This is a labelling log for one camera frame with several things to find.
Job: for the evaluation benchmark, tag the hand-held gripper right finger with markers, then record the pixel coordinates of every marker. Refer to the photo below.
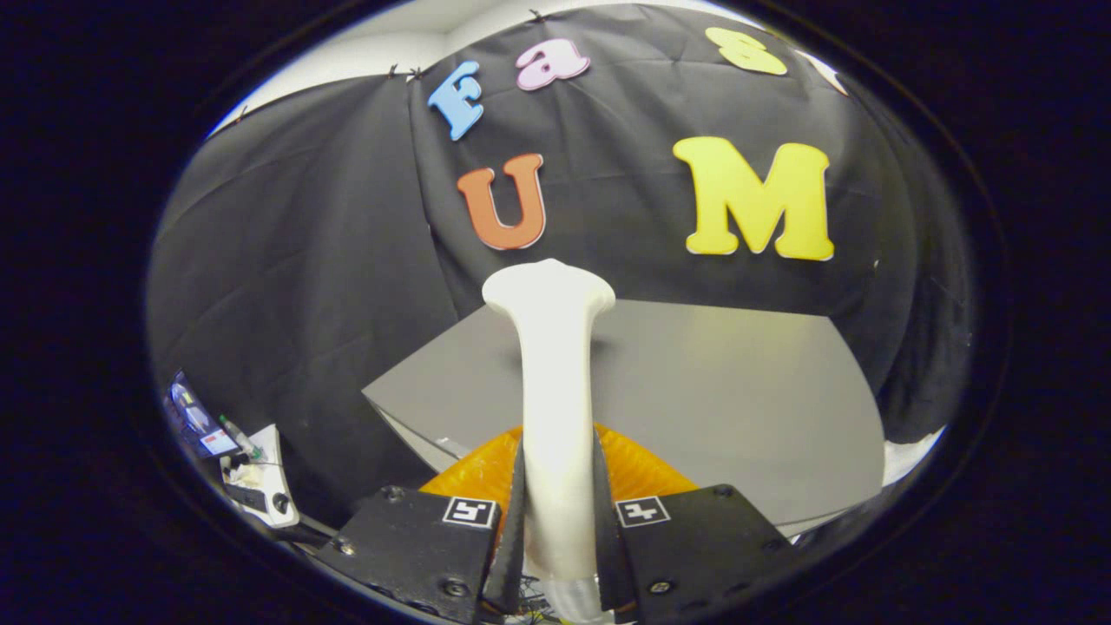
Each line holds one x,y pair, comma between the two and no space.
686,538

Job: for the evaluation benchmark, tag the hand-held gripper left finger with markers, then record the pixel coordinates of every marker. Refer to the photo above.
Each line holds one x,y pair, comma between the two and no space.
417,538

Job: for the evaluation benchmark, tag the white garment steamer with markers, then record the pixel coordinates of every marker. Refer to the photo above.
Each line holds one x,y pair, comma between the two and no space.
555,391

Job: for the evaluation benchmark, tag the grey cabinet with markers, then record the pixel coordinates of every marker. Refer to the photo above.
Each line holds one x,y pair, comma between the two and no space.
712,391

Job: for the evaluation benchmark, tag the white side table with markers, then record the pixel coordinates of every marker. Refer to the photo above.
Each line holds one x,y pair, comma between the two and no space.
279,473

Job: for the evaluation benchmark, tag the black backdrop cloth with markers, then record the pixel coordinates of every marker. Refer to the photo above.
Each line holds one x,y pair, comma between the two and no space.
286,260

